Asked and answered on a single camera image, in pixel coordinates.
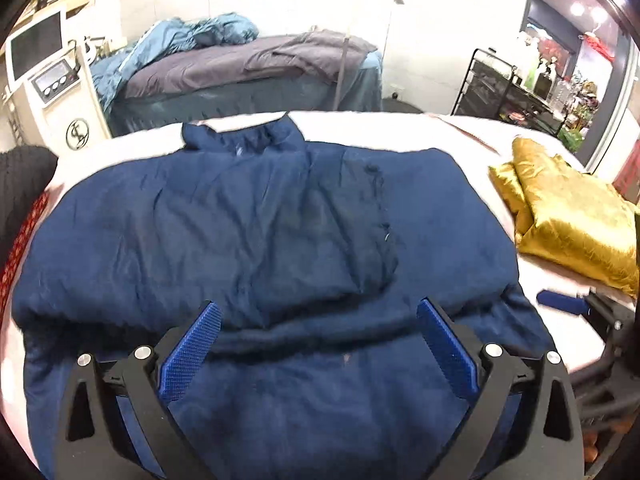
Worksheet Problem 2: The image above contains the grey blanket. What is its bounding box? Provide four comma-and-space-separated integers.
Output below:
122, 30, 379, 100

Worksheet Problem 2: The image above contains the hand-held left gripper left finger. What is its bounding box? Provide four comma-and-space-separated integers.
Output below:
55, 301, 223, 480

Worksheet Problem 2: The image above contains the floor lamp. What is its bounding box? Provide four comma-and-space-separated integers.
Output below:
334, 0, 407, 107

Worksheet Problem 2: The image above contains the red floral cloth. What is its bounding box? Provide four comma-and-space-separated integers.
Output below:
0, 192, 51, 322

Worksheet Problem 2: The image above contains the black metal cart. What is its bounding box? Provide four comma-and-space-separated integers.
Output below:
450, 47, 577, 137

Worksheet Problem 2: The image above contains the green plant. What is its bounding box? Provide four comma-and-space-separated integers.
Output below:
557, 127, 586, 153

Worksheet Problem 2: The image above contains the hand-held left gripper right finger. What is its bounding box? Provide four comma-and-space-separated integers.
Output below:
416, 298, 584, 480

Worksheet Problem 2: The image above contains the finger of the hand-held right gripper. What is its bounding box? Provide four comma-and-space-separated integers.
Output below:
536, 289, 597, 317

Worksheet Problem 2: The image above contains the navy blue jacket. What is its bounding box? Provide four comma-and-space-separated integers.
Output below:
10, 114, 562, 480

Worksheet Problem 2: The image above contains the pink polka dot blanket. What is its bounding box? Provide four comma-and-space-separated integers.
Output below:
0, 109, 640, 467

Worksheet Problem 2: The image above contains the white machine with screen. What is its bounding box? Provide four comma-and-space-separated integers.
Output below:
2, 7, 113, 158

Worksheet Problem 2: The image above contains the gold shiny cloth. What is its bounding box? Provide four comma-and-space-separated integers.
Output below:
489, 137, 640, 300

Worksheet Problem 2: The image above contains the black knit sweater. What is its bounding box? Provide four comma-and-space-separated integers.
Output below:
0, 145, 59, 263

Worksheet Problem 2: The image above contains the light blue quilt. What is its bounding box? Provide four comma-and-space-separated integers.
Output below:
92, 12, 261, 117

